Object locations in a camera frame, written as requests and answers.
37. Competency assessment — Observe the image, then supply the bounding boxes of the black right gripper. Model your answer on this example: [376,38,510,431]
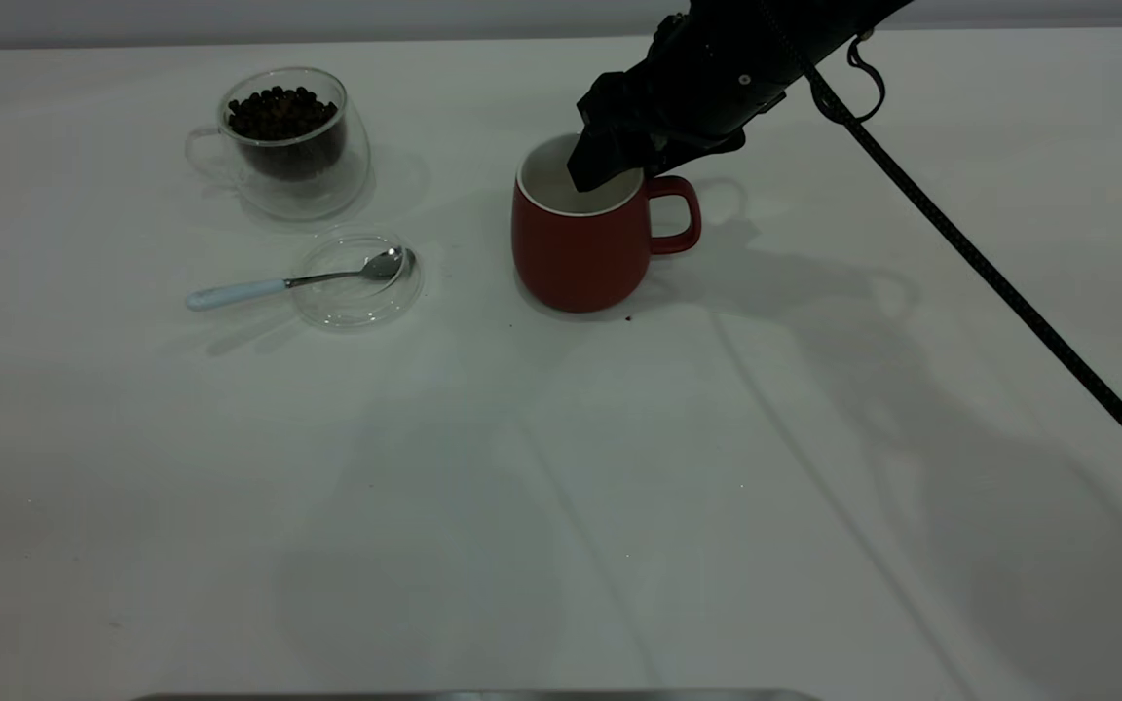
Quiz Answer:
[567,15,812,193]

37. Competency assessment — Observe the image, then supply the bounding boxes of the red ceramic mug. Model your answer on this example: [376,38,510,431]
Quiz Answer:
[510,133,703,314]

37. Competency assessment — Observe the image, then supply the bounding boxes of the white-handled metal spoon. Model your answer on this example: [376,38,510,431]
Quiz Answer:
[186,247,406,313]

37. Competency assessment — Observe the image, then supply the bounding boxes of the clear round glass lid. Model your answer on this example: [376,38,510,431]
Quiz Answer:
[290,230,425,332]

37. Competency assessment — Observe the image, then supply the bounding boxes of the dark coffee beans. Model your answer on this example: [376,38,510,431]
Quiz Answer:
[227,86,348,183]

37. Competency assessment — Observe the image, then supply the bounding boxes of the thin black cable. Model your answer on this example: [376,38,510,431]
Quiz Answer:
[846,34,886,125]

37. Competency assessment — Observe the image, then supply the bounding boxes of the clear double-wall glass cup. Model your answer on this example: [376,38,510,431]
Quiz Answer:
[185,66,373,223]

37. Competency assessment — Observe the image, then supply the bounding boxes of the thick braided black cable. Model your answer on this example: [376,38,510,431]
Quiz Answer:
[804,34,1122,486]

